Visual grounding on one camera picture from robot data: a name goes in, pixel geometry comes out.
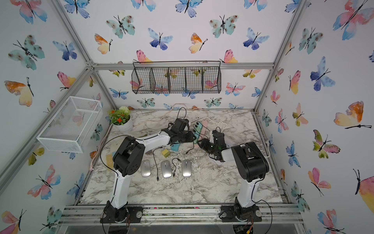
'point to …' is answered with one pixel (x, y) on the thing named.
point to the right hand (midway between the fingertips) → (199, 141)
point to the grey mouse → (166, 168)
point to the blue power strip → (175, 147)
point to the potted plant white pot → (121, 119)
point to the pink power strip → (203, 134)
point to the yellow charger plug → (166, 153)
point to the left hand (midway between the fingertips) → (197, 136)
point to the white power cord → (223, 122)
